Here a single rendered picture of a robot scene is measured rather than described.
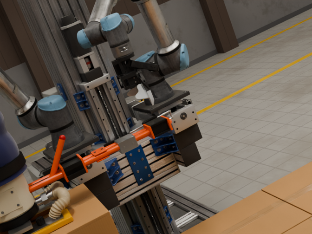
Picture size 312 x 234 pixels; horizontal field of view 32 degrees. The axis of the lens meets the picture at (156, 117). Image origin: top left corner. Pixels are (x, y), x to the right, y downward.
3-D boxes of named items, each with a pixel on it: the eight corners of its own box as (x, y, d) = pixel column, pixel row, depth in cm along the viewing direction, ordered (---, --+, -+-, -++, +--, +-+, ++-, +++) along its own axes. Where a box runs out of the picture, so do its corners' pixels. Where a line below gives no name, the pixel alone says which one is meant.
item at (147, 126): (153, 139, 198) (148, 127, 197) (147, 136, 205) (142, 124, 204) (173, 129, 200) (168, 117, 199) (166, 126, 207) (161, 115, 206)
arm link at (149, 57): (144, 80, 267) (134, 55, 264) (169, 72, 263) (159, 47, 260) (138, 87, 257) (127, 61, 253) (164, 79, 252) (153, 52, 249)
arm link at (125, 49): (126, 40, 199) (132, 40, 192) (131, 52, 200) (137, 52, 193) (108, 48, 198) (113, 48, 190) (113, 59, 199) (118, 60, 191)
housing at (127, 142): (122, 154, 196) (117, 143, 195) (117, 151, 202) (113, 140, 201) (139, 146, 197) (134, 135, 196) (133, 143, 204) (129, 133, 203)
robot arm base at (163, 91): (140, 104, 267) (133, 86, 264) (165, 92, 272) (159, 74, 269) (153, 106, 253) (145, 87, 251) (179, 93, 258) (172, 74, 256)
